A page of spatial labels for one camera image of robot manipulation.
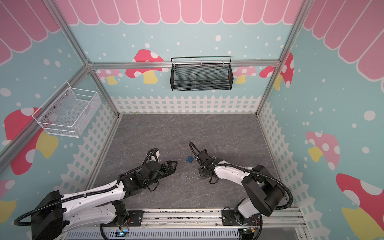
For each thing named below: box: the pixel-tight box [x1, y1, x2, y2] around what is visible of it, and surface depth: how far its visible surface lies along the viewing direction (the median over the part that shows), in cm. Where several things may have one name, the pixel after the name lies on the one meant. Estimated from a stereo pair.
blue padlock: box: [186, 153, 195, 163], surface depth 97 cm
